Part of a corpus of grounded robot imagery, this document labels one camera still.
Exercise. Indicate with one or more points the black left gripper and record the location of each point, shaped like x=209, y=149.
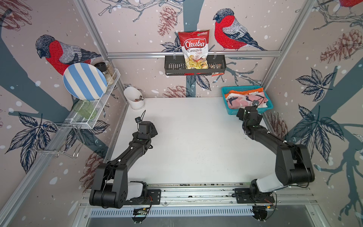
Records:
x=153, y=130

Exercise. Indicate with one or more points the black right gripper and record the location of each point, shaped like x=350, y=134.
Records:
x=241, y=112

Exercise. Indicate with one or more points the orange shorts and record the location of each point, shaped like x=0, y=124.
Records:
x=244, y=92

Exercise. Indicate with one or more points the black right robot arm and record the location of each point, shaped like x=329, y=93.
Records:
x=293, y=165

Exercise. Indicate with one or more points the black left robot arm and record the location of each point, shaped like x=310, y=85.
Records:
x=110, y=185

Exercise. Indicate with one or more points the white ceramic cup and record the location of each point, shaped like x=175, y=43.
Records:
x=134, y=98

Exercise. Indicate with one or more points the teal plastic basket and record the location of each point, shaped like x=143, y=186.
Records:
x=234, y=101

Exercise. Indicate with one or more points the green glass bowl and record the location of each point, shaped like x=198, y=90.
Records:
x=85, y=108

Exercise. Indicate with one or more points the dark lid spice jar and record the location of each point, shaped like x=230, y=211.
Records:
x=103, y=68

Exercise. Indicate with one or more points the blue white striped plate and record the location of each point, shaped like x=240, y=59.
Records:
x=84, y=81

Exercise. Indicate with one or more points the red Chuba chips bag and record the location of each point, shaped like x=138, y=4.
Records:
x=195, y=48

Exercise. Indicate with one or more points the clear acrylic wall shelf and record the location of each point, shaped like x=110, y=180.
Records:
x=75, y=120

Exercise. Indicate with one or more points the black wire wall basket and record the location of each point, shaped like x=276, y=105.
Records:
x=175, y=66

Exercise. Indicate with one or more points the chrome wire wall rack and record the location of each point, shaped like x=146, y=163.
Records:
x=67, y=140

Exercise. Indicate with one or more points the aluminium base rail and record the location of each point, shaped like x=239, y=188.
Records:
x=206, y=201

